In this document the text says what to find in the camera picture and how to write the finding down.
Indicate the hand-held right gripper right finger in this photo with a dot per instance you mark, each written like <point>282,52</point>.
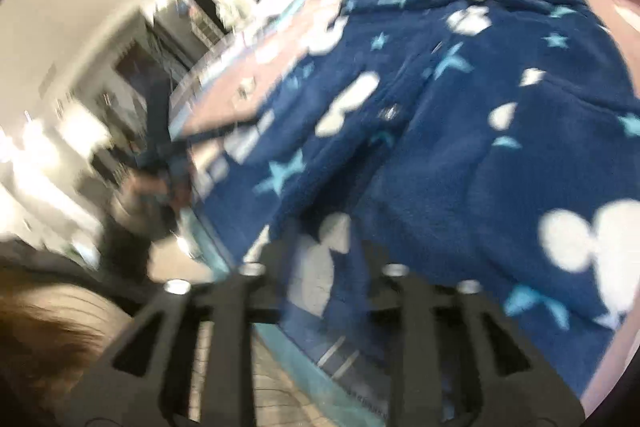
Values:
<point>400,302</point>

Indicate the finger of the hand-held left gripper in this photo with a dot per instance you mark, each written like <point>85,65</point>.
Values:
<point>215,134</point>
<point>157,122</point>

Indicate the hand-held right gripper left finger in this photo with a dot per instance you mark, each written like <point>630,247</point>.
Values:
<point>245,297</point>

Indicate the navy fleece garment white print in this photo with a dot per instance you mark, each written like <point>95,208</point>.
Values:
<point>450,132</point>

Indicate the person's brown hair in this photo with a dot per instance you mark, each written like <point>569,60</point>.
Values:
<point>45,332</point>

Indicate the pink polka dot bedspread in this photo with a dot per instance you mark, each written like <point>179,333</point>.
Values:
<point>617,14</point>

